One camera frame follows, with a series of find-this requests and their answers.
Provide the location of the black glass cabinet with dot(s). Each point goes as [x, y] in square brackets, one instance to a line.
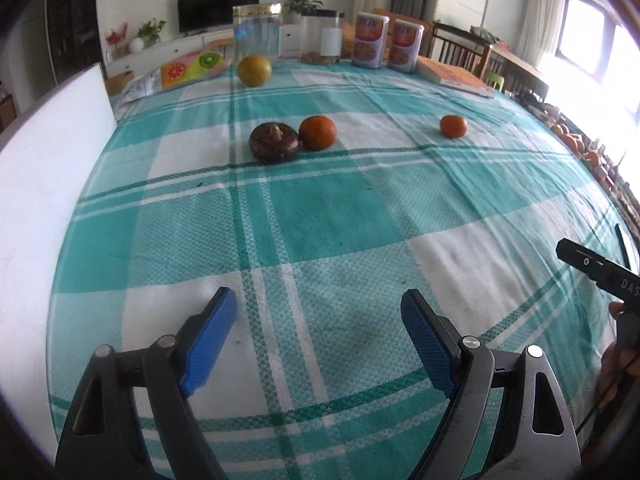
[75, 20]

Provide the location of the fruit print tissue pack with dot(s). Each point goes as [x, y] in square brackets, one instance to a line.
[192, 67]

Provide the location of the small orange tangerine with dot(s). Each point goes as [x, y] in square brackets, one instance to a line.
[317, 133]
[453, 126]

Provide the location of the white television cabinet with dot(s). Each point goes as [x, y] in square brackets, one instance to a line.
[165, 50]

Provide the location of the red flower arrangement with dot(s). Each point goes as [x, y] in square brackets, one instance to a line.
[116, 40]

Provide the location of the brown shiitake mushroom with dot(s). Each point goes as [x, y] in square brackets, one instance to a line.
[274, 144]

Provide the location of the black flat television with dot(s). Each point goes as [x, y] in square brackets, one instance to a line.
[219, 7]

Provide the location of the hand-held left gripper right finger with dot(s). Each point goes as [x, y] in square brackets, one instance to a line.
[430, 345]

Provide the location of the person's right hand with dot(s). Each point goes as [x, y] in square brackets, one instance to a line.
[620, 367]

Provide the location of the wooden side desk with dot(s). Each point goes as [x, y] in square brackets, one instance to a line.
[515, 62]

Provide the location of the leafy green houseplant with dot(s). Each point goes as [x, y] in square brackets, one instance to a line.
[150, 31]

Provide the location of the large window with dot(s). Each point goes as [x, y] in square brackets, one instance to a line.
[595, 40]

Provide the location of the green plastic stool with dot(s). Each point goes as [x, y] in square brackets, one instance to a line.
[495, 81]

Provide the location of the white open cardboard box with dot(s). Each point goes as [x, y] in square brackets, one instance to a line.
[45, 185]

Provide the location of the glass jar with gold lid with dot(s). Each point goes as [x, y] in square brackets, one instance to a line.
[257, 35]

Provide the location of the teal checkered tablecloth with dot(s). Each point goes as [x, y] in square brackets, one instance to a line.
[350, 220]

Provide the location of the crate of oranges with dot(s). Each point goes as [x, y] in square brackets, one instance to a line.
[582, 152]

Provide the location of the large potted green plant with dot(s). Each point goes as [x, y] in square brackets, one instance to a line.
[300, 4]

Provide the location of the white sheer curtain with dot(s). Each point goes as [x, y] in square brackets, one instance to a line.
[542, 10]

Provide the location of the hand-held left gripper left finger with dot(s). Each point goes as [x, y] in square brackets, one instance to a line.
[210, 340]

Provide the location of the white round vase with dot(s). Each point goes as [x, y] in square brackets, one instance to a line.
[136, 44]

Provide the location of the orange cover book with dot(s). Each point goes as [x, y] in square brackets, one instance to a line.
[452, 76]

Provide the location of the white printed plastic bag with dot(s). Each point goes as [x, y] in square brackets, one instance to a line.
[141, 89]

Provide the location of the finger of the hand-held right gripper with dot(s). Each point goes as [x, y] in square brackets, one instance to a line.
[623, 245]
[600, 272]

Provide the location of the dark wooden chair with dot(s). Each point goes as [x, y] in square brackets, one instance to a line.
[457, 45]

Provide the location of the glass jar with black lid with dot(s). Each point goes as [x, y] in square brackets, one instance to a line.
[322, 37]

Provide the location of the red and white tin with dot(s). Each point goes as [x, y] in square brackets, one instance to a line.
[406, 46]
[370, 40]

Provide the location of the yellow-green orange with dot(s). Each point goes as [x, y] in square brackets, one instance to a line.
[254, 71]

